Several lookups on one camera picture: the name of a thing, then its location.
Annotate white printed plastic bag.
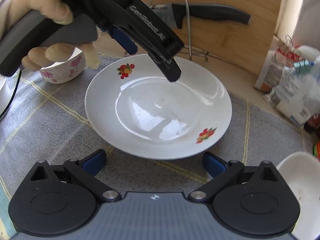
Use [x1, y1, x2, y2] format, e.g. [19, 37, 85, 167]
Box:
[265, 46, 320, 126]

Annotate red and white packet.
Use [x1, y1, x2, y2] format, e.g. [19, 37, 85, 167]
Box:
[254, 36, 304, 90]

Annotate person's left hand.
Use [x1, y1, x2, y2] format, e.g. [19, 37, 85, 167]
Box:
[15, 0, 98, 72]

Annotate black-handled kitchen knife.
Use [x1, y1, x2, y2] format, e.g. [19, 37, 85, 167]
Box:
[150, 2, 252, 30]

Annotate grey and teal checked towel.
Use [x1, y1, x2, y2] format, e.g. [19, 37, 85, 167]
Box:
[0, 52, 320, 240]

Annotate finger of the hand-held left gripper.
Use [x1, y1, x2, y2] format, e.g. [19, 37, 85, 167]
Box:
[149, 54, 182, 82]
[111, 27, 138, 55]

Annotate white stained fruit-print plate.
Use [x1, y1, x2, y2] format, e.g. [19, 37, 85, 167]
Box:
[275, 152, 320, 240]

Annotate white pink-flower bowl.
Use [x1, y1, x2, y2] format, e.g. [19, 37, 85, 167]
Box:
[39, 47, 86, 84]

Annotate person's left forearm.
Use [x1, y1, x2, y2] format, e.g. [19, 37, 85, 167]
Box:
[0, 0, 16, 42]

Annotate bamboo cutting board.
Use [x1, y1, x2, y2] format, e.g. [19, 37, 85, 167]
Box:
[114, 0, 284, 77]

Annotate metal wire rack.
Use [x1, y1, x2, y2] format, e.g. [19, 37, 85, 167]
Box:
[147, 0, 209, 62]

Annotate metal binder clip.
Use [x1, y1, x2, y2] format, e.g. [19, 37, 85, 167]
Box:
[277, 35, 295, 53]

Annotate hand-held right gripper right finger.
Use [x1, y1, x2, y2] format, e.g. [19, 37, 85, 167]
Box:
[188, 151, 283, 202]

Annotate black cable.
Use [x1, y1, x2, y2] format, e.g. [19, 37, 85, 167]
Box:
[0, 69, 22, 120]

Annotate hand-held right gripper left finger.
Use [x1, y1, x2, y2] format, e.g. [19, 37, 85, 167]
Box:
[30, 149, 122, 204]

